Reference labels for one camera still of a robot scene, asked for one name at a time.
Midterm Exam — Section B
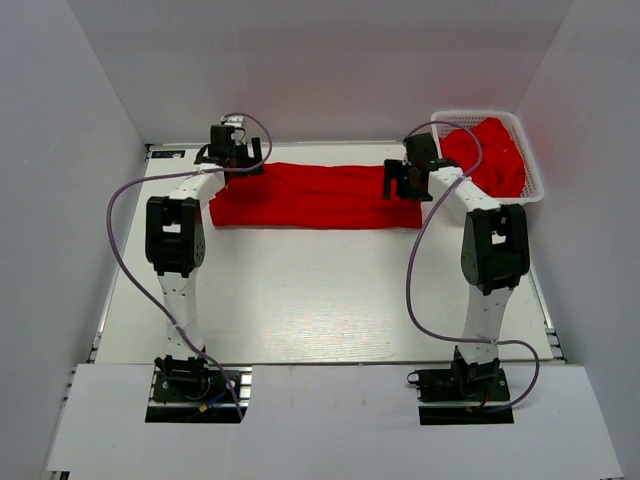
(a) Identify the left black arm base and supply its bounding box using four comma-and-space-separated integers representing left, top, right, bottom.
145, 367, 252, 425

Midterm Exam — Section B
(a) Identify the white plastic basket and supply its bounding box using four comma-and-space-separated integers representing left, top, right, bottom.
431, 109, 544, 205

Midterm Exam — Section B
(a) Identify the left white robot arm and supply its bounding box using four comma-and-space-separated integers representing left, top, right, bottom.
145, 115, 264, 360

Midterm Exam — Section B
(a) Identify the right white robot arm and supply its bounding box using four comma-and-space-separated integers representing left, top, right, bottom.
383, 133, 530, 399

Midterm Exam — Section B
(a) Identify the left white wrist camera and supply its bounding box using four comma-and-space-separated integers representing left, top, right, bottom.
220, 114, 245, 129

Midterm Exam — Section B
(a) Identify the blue table label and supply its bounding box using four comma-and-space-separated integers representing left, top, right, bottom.
150, 150, 186, 159

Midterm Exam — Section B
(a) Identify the red t shirt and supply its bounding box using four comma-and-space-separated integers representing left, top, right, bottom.
209, 162, 422, 230

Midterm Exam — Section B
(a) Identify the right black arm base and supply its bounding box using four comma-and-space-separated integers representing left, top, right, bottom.
406, 368, 514, 426

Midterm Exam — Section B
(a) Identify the red t shirts pile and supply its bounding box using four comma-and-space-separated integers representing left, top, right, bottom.
439, 117, 526, 198

